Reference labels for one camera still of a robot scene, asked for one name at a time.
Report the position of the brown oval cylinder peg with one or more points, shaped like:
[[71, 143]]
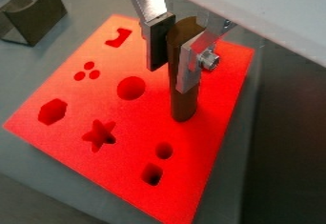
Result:
[[184, 102]]

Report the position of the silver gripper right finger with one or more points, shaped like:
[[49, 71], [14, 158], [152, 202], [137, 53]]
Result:
[[197, 55]]

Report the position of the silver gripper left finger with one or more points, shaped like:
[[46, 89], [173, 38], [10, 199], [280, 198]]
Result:
[[157, 21]]

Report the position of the black curved fixture stand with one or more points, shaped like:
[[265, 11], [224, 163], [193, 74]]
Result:
[[29, 19]]

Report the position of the red foam shape board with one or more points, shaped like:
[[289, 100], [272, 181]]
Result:
[[99, 117]]

